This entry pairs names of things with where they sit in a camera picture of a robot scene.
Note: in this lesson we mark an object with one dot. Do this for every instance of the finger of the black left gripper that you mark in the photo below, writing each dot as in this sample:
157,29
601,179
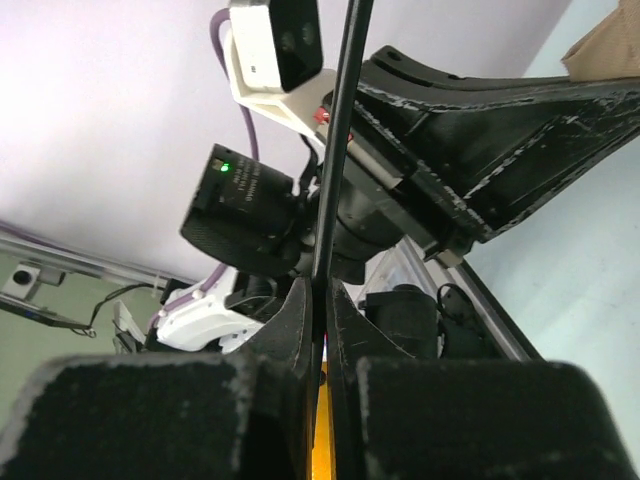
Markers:
480,155

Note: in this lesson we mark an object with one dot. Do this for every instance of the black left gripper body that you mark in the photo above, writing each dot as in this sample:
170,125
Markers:
389,192

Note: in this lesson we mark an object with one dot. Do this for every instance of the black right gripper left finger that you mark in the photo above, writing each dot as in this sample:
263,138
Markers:
243,415

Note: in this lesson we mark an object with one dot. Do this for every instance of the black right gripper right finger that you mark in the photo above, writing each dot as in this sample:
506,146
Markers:
396,417

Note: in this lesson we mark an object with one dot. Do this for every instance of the tan fabric pet tent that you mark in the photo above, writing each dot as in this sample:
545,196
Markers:
610,50

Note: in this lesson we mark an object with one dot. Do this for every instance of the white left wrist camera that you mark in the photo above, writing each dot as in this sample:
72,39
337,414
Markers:
274,59

